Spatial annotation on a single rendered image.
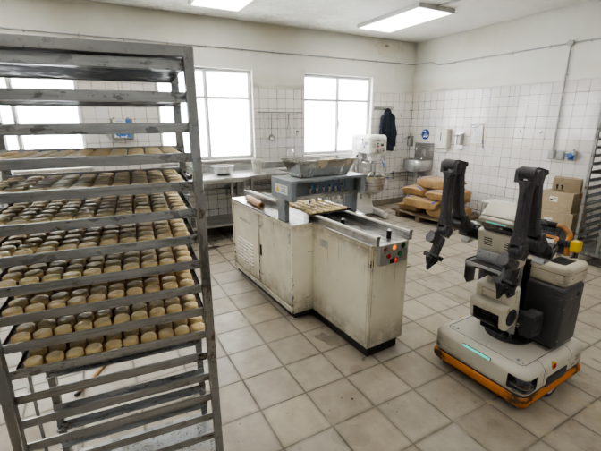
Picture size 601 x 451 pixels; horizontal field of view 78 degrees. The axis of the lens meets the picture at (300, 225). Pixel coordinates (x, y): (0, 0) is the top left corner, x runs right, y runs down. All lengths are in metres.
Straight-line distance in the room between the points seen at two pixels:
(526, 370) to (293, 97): 5.03
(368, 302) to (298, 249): 0.73
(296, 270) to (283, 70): 3.96
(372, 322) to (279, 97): 4.34
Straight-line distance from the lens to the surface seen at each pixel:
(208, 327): 1.40
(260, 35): 6.20
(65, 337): 1.42
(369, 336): 2.71
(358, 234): 2.52
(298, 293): 3.08
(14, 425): 1.56
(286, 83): 6.28
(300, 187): 2.92
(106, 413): 2.11
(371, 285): 2.53
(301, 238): 2.92
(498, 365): 2.57
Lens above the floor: 1.61
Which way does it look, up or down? 16 degrees down
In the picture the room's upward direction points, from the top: straight up
